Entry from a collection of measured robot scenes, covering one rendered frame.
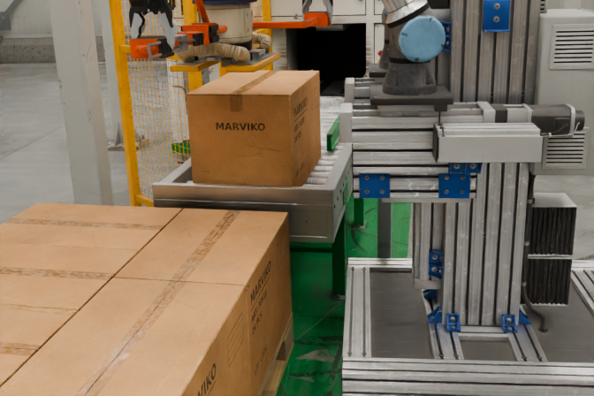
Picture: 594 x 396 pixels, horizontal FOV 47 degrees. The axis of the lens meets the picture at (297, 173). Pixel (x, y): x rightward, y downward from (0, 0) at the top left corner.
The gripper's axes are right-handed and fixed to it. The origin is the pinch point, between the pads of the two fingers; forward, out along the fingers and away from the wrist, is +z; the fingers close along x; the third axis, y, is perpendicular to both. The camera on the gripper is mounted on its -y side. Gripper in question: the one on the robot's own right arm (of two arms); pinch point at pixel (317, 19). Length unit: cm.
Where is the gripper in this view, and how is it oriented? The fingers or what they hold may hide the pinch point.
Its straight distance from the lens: 260.7
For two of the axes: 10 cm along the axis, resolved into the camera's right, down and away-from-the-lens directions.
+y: -2.2, 2.9, -9.3
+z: 0.2, 9.6, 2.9
